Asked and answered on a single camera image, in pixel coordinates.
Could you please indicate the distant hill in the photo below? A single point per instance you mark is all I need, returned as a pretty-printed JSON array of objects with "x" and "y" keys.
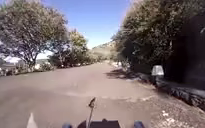
[{"x": 103, "y": 50}]

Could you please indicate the grey asphalt road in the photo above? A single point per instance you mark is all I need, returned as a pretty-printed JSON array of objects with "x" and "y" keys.
[{"x": 66, "y": 90}]

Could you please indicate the row of trees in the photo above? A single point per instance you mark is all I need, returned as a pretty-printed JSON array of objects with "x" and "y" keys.
[
  {"x": 26, "y": 26},
  {"x": 150, "y": 30}
]

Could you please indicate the robot's own part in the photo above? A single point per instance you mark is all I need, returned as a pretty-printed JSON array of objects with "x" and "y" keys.
[
  {"x": 67, "y": 126},
  {"x": 100, "y": 125},
  {"x": 139, "y": 125}
]

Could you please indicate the dirt verge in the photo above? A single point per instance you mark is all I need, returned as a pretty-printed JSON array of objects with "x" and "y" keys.
[{"x": 181, "y": 116}]

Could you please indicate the low stone wall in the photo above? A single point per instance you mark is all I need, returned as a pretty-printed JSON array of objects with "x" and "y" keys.
[{"x": 190, "y": 95}]

